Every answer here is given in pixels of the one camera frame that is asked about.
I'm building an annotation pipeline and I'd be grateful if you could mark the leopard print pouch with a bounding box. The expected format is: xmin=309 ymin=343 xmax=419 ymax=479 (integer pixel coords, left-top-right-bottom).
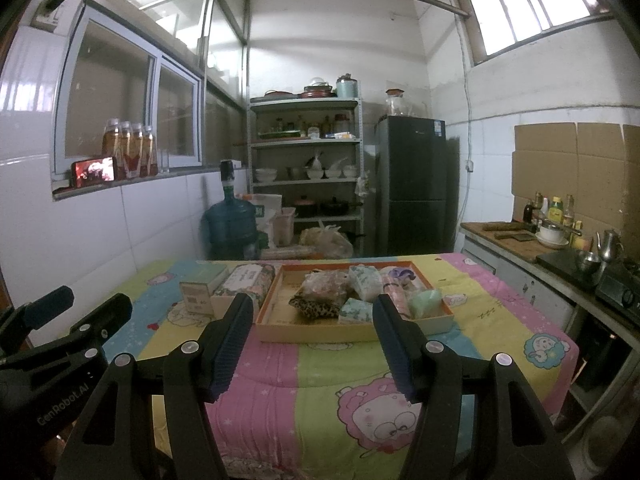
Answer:
xmin=290 ymin=294 xmax=346 ymax=321

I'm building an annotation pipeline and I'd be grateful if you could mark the barred window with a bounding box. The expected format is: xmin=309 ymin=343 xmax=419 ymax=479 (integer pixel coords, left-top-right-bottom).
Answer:
xmin=452 ymin=0 xmax=613 ymax=66

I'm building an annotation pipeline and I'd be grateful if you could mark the cream plush rabbit pink dress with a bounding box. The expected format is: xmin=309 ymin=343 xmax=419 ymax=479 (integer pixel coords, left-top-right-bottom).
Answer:
xmin=300 ymin=269 xmax=353 ymax=306

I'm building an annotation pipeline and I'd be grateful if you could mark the kitchen counter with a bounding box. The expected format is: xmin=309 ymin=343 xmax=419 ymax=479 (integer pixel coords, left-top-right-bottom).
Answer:
xmin=460 ymin=221 xmax=640 ymax=411

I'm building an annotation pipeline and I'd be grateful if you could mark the black countertop appliance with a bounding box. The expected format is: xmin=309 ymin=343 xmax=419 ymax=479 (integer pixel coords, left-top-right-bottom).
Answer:
xmin=595 ymin=267 xmax=640 ymax=316

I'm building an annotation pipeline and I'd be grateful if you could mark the small white card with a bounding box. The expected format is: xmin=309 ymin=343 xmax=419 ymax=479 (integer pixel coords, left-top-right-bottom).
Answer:
xmin=179 ymin=282 xmax=213 ymax=317

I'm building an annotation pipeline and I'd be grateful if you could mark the red pot with glass lid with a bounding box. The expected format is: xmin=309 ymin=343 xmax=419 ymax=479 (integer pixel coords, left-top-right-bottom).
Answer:
xmin=300 ymin=77 xmax=336 ymax=98

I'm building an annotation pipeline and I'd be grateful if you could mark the metal kettle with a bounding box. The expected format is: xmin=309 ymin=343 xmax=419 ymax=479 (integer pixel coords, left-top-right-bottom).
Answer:
xmin=595 ymin=229 xmax=626 ymax=263

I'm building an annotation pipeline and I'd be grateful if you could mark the row of dishes and ladles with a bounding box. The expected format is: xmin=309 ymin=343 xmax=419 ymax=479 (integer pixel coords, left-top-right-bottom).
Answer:
xmin=287 ymin=155 xmax=358 ymax=181

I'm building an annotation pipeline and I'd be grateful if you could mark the white sliding window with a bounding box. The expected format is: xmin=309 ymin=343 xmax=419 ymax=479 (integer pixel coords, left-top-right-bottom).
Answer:
xmin=54 ymin=15 xmax=203 ymax=171

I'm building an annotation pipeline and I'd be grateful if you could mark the colourful printed blanket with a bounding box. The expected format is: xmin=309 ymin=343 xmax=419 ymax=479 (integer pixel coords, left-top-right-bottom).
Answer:
xmin=107 ymin=252 xmax=581 ymax=480

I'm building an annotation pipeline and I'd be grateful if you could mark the black wok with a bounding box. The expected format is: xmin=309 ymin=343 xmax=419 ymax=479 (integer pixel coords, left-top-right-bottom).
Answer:
xmin=320 ymin=196 xmax=363 ymax=217

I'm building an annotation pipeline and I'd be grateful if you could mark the mint green soft pack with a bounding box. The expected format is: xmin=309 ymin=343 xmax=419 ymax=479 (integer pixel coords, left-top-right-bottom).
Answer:
xmin=407 ymin=289 xmax=446 ymax=320

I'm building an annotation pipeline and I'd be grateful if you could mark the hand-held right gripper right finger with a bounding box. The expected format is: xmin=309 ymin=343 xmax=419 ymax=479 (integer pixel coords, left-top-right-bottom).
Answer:
xmin=372 ymin=294 xmax=576 ymax=480

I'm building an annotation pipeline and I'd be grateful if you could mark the pink towel roll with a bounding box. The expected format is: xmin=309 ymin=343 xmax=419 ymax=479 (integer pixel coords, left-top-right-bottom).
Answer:
xmin=384 ymin=282 xmax=416 ymax=318

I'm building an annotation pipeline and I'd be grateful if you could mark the grey metal shelf rack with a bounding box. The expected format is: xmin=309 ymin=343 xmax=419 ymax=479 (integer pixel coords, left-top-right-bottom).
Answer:
xmin=247 ymin=97 xmax=366 ymax=256

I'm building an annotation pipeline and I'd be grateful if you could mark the white wall cable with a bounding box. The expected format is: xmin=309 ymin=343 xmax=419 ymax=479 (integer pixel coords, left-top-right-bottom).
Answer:
xmin=452 ymin=15 xmax=476 ymax=241

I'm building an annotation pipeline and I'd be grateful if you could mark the glass jar with lid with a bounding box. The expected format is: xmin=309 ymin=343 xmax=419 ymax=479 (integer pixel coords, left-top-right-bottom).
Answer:
xmin=385 ymin=88 xmax=407 ymax=117

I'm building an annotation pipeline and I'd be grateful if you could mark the amber liquid bottle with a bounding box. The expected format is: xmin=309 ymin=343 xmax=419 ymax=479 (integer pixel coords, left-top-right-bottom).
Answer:
xmin=119 ymin=121 xmax=133 ymax=179
xmin=142 ymin=125 xmax=158 ymax=177
xmin=102 ymin=119 xmax=121 ymax=181
xmin=130 ymin=123 xmax=146 ymax=178

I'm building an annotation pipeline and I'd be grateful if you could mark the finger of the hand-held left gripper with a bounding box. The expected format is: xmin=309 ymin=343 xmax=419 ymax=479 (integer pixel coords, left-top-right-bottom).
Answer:
xmin=66 ymin=294 xmax=133 ymax=350
xmin=0 ymin=286 xmax=75 ymax=346

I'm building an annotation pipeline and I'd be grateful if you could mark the black induction cooker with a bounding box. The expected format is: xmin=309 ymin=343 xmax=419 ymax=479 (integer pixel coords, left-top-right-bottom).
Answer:
xmin=537 ymin=249 xmax=608 ymax=281

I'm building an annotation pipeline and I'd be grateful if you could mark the black refrigerator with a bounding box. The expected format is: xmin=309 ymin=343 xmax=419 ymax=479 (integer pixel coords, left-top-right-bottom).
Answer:
xmin=375 ymin=115 xmax=461 ymax=257

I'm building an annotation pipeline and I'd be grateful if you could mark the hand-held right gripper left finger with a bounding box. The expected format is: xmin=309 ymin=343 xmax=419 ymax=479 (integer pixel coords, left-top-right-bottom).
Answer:
xmin=65 ymin=292 xmax=255 ymax=480

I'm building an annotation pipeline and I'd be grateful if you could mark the white bowl with rim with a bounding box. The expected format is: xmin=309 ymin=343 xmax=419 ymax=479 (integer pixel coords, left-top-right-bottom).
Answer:
xmin=535 ymin=220 xmax=571 ymax=250

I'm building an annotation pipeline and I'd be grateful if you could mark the translucent plastic container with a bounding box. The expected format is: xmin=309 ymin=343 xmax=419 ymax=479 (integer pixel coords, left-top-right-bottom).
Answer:
xmin=272 ymin=207 xmax=297 ymax=247

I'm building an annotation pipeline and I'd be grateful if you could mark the smartphone with lit screen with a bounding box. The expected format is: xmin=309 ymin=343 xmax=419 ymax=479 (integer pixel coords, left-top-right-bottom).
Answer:
xmin=70 ymin=156 xmax=117 ymax=188

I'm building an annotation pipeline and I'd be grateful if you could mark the row of small jars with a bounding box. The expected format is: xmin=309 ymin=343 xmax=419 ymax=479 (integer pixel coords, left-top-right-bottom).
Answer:
xmin=270 ymin=114 xmax=360 ymax=138

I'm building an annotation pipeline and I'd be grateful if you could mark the white floral soft pack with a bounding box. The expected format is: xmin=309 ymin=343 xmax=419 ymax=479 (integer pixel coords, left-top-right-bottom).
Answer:
xmin=348 ymin=265 xmax=383 ymax=303

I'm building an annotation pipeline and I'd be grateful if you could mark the cluster of condiment bottles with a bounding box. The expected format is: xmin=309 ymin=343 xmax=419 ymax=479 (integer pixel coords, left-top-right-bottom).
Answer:
xmin=522 ymin=191 xmax=576 ymax=228

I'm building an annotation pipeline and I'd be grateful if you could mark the teal patterned soft pack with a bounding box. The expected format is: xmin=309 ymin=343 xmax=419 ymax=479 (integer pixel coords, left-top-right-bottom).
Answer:
xmin=338 ymin=297 xmax=376 ymax=325

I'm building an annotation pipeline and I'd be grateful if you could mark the orange-rimmed cardboard tray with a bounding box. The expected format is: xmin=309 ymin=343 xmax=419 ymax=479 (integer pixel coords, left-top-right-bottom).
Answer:
xmin=255 ymin=260 xmax=455 ymax=343

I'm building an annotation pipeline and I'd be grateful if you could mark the cardboard wall sheet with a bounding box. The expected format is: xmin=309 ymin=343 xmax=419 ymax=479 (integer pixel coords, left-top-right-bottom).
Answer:
xmin=511 ymin=122 xmax=640 ymax=233

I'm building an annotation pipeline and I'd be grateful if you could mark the blue water jug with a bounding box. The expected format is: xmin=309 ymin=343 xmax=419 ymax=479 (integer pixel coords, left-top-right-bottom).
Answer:
xmin=201 ymin=187 xmax=261 ymax=261

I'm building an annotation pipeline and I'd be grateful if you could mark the metal bowl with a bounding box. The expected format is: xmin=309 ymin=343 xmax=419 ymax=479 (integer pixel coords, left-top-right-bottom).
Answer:
xmin=575 ymin=251 xmax=603 ymax=275

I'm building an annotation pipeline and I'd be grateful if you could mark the filled plastic bag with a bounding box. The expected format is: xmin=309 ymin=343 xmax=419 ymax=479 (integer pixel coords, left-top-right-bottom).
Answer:
xmin=300 ymin=222 xmax=355 ymax=260

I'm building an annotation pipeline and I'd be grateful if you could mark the green flat box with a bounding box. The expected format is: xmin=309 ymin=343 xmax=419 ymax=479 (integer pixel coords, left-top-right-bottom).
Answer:
xmin=187 ymin=264 xmax=232 ymax=293

